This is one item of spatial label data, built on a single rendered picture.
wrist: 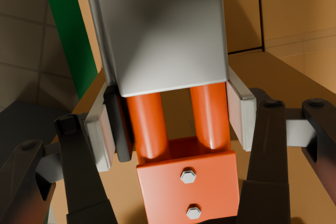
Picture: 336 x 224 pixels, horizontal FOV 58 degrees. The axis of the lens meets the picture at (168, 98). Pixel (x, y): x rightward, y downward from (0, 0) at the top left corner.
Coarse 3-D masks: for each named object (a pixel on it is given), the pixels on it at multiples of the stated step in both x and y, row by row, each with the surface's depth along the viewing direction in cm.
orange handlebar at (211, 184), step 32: (160, 96) 18; (192, 96) 18; (224, 96) 18; (160, 128) 18; (224, 128) 18; (160, 160) 19; (192, 160) 18; (224, 160) 18; (160, 192) 19; (192, 192) 19; (224, 192) 19
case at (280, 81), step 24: (240, 72) 58; (264, 72) 56; (288, 72) 55; (96, 96) 54; (168, 96) 50; (288, 96) 45; (312, 96) 44; (168, 120) 41; (192, 120) 40; (240, 144) 35; (120, 168) 35; (240, 168) 36; (288, 168) 36; (120, 192) 37; (240, 192) 37; (312, 192) 37; (120, 216) 38; (144, 216) 38; (312, 216) 39
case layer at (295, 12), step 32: (224, 0) 67; (256, 0) 68; (288, 0) 68; (320, 0) 68; (256, 32) 70; (288, 32) 70; (320, 32) 71; (96, 64) 72; (288, 64) 73; (320, 64) 73
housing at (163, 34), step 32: (128, 0) 15; (160, 0) 15; (192, 0) 15; (128, 32) 15; (160, 32) 16; (192, 32) 16; (224, 32) 16; (128, 64) 16; (160, 64) 16; (192, 64) 16; (224, 64) 16; (128, 96) 17
